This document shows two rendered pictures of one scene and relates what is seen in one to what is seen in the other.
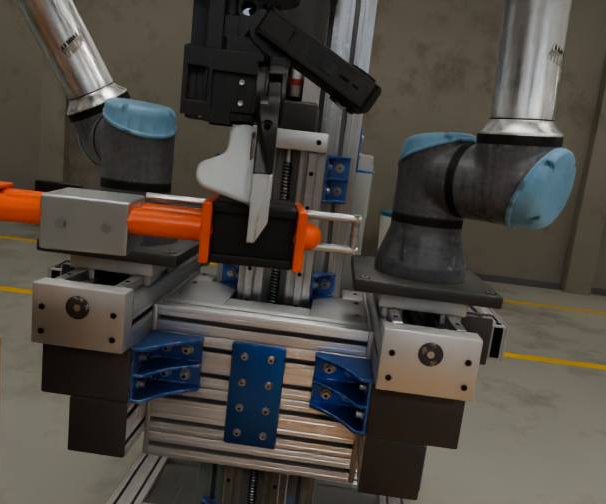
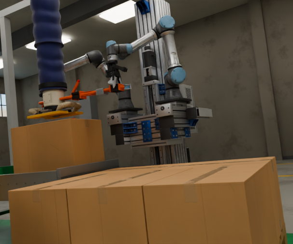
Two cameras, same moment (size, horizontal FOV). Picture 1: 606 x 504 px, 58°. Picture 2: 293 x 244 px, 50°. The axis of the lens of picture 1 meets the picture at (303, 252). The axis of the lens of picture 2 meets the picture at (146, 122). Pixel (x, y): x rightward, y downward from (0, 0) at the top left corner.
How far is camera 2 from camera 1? 195 cm
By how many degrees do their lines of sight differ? 33
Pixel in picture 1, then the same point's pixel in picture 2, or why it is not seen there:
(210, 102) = (109, 75)
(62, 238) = (97, 93)
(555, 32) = (170, 50)
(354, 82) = (122, 68)
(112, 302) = (117, 114)
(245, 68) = (110, 70)
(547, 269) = not seen: outside the picture
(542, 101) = (172, 61)
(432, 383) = (164, 113)
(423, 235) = (168, 91)
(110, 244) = (102, 92)
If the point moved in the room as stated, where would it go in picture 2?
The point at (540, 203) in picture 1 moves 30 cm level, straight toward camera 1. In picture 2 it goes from (174, 77) to (142, 75)
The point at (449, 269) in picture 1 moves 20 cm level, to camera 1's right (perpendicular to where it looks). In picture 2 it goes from (173, 96) to (197, 91)
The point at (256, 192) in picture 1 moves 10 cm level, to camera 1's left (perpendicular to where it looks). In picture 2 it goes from (112, 82) to (101, 84)
